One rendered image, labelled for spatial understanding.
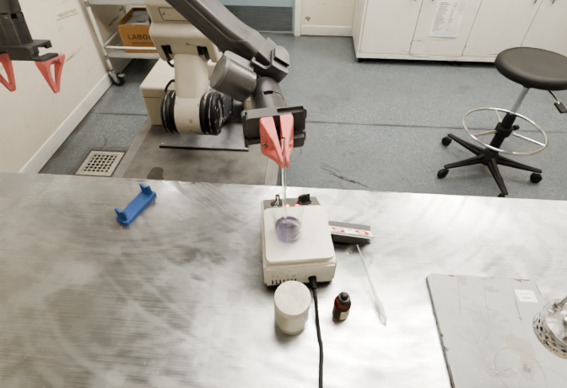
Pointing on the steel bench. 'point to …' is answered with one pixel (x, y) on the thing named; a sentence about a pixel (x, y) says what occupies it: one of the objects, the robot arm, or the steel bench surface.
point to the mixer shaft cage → (553, 326)
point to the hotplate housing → (316, 272)
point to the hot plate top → (312, 250)
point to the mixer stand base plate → (493, 332)
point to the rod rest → (135, 205)
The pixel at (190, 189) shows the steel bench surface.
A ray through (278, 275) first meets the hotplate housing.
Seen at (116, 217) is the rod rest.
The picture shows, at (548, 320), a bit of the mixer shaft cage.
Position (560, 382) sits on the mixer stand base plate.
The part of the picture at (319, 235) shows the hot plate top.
